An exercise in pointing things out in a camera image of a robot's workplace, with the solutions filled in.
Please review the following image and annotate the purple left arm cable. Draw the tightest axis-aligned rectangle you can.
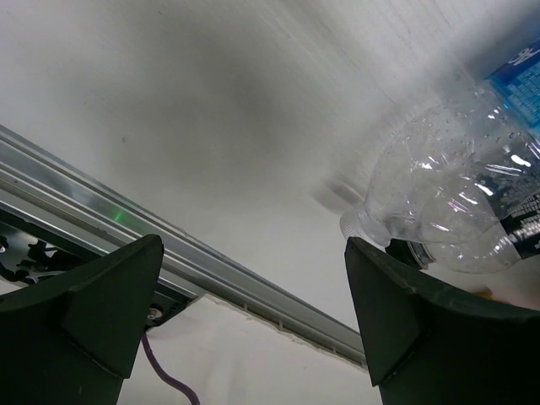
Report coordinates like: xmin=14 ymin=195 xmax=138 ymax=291
xmin=141 ymin=331 xmax=203 ymax=405

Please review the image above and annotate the clear bottle dark label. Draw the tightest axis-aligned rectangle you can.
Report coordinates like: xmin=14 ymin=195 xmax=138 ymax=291
xmin=385 ymin=194 xmax=539 ymax=273

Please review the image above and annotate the clear bottle blue label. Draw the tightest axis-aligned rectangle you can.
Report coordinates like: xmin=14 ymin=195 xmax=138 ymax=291
xmin=340 ymin=43 xmax=539 ymax=248

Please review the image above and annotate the aluminium front frame rail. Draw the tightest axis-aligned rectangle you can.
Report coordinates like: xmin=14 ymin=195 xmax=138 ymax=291
xmin=1 ymin=127 xmax=367 ymax=368

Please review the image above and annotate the orange juice bottle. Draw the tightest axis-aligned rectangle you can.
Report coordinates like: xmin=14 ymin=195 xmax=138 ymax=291
xmin=472 ymin=288 xmax=497 ymax=300

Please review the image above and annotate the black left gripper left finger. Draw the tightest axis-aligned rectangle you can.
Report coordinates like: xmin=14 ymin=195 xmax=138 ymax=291
xmin=1 ymin=235 xmax=164 ymax=404

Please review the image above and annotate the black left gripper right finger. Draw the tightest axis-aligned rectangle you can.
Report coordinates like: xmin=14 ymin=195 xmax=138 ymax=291
xmin=344 ymin=238 xmax=539 ymax=404

